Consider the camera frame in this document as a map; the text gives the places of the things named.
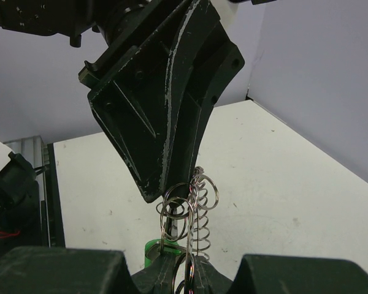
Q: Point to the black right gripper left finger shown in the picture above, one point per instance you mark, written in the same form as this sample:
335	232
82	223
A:
60	270

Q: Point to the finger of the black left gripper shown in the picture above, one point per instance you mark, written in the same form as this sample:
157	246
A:
217	62

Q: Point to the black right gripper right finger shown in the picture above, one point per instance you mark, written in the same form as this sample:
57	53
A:
287	274

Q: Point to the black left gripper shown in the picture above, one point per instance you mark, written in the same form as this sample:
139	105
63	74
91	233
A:
137	85

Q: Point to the black key tag with key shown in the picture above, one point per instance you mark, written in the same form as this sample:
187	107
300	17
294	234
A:
172	232

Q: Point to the green key tag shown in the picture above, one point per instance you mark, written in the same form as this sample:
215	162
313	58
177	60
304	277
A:
153	250

